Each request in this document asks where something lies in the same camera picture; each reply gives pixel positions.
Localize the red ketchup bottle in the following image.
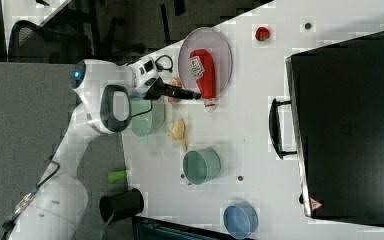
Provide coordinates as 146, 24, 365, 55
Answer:
189, 49, 216, 112

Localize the black cable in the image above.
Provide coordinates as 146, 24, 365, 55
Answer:
154, 54, 175, 74

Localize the green mug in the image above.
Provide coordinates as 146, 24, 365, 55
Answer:
182, 148, 221, 185

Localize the red round fruit toy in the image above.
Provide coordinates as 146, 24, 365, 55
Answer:
168, 97, 181, 105

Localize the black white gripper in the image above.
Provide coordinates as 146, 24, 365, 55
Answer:
128, 57, 201, 100

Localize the blue cup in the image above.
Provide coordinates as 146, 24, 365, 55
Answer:
223, 201, 258, 240

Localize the green perforated colander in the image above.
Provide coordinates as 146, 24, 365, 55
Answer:
131, 98, 165, 137

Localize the black round cup lower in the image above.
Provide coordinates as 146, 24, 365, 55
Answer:
99, 188, 144, 223

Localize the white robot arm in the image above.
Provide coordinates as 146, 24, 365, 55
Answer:
0, 57, 202, 240

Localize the silver toaster oven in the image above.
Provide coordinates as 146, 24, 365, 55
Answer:
285, 31, 384, 227

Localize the purple oval plate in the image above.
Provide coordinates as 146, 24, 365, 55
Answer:
178, 27, 232, 96

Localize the green oval object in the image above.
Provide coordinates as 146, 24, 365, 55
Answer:
107, 170, 128, 184

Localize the yellow banana bunch toy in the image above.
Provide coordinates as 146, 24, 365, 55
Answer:
167, 119, 187, 152

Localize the orange slice toy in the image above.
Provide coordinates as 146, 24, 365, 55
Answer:
169, 78, 182, 87

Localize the red strawberry toy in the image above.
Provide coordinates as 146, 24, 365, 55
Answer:
255, 27, 271, 42

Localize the black office chair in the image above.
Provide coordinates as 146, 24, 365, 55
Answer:
7, 8, 92, 64

